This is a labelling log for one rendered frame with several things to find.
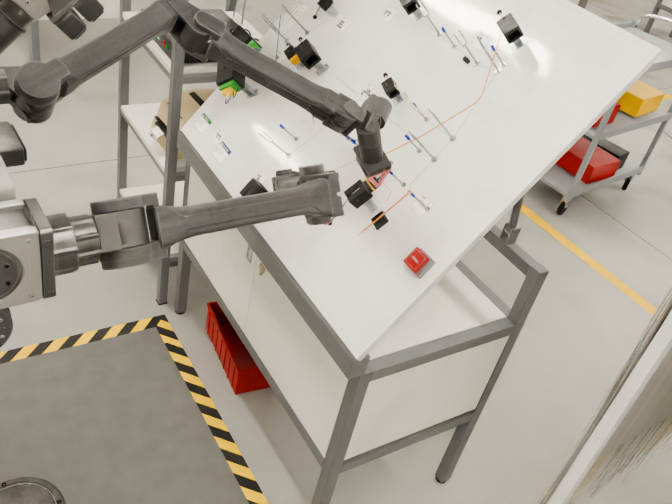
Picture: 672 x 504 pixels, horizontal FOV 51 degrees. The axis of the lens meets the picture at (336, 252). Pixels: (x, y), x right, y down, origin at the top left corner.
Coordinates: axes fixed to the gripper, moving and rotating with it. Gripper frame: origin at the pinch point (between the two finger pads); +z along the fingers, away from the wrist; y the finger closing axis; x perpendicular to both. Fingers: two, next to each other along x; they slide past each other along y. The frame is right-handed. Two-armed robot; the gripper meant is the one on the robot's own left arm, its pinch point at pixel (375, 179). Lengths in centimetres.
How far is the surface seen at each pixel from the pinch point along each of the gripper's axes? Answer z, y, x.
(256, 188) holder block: 10.7, 22.4, 28.8
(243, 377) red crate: 98, 16, 58
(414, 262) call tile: 4.4, -25.3, 0.9
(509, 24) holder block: -23, 12, -44
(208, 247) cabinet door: 59, 49, 51
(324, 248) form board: 16.4, -2.3, 18.0
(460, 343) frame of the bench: 41, -33, -8
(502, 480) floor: 132, -48, -17
